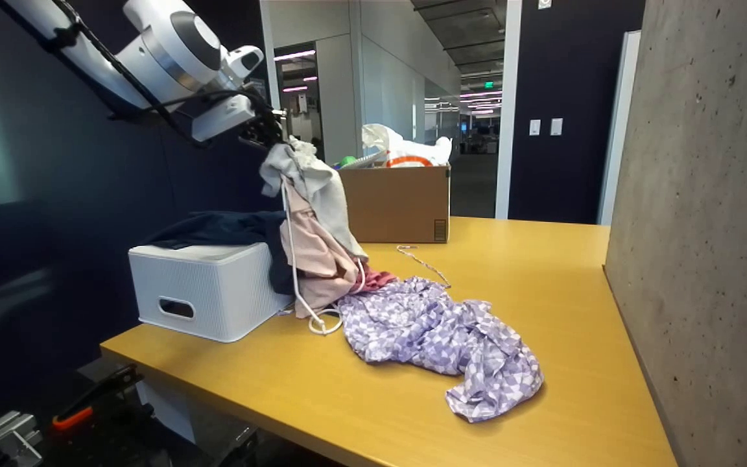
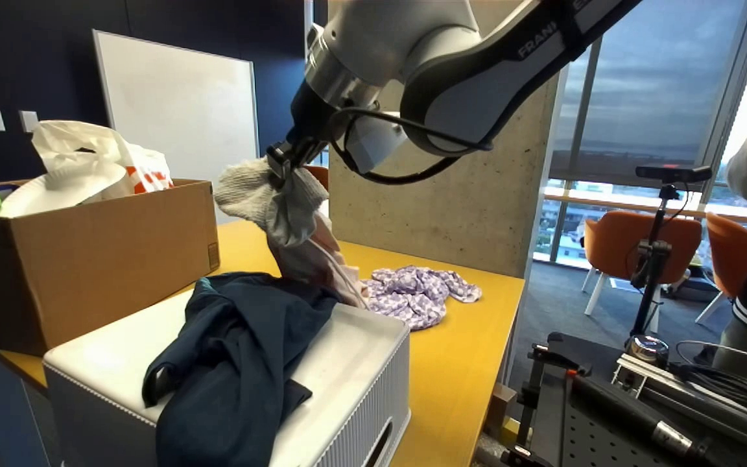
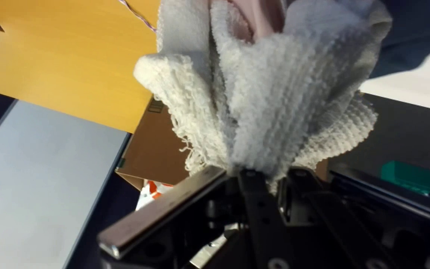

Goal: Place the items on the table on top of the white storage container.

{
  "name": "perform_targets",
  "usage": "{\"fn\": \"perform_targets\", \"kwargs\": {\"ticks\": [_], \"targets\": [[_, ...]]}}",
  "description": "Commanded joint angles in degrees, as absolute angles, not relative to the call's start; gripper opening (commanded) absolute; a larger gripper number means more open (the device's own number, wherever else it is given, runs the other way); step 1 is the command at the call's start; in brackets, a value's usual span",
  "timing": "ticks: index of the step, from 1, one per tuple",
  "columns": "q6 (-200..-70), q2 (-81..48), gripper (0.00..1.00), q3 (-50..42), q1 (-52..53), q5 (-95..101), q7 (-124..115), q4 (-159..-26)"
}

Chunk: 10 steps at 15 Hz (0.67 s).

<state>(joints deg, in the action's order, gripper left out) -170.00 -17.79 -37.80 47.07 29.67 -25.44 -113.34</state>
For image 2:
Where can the concrete pillar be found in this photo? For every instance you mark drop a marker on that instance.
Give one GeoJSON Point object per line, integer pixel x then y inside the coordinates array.
{"type": "Point", "coordinates": [459, 210]}

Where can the grey towel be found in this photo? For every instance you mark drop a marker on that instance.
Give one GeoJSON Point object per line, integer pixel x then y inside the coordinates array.
{"type": "Point", "coordinates": [260, 198]}

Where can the black tripod stand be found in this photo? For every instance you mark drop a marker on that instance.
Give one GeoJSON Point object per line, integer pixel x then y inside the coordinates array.
{"type": "Point", "coordinates": [653, 261]}

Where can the light pink cloth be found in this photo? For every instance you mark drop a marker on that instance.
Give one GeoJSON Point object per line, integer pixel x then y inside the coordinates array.
{"type": "Point", "coordinates": [317, 264]}

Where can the purple patterned cloth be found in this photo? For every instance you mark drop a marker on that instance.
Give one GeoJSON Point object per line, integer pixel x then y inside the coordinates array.
{"type": "Point", "coordinates": [413, 294]}

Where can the black equipment cart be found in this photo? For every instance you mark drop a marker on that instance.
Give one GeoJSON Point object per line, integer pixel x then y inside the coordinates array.
{"type": "Point", "coordinates": [633, 405]}

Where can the brown cardboard box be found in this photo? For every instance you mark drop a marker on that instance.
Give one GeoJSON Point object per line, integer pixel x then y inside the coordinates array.
{"type": "Point", "coordinates": [88, 261]}

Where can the navy blue cloth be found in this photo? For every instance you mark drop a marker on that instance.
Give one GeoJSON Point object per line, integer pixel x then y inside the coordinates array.
{"type": "Point", "coordinates": [234, 372]}

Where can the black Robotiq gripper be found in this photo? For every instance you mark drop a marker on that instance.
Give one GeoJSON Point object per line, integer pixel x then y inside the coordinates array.
{"type": "Point", "coordinates": [314, 120]}

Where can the orange chair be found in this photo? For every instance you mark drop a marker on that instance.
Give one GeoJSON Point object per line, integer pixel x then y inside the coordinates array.
{"type": "Point", "coordinates": [616, 248]}
{"type": "Point", "coordinates": [733, 256]}

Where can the white plastic storage container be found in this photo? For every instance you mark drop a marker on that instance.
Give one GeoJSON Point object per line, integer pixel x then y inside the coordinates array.
{"type": "Point", "coordinates": [339, 381]}

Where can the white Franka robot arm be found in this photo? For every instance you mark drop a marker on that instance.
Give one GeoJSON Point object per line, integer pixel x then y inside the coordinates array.
{"type": "Point", "coordinates": [467, 68]}

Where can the white plastic bag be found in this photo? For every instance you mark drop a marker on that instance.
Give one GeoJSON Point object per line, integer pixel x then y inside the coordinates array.
{"type": "Point", "coordinates": [78, 171]}

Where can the white board panel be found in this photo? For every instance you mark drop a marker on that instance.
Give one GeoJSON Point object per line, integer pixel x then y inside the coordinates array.
{"type": "Point", "coordinates": [179, 106]}

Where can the black camera on tripod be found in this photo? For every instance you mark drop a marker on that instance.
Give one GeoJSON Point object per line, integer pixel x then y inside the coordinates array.
{"type": "Point", "coordinates": [673, 173]}

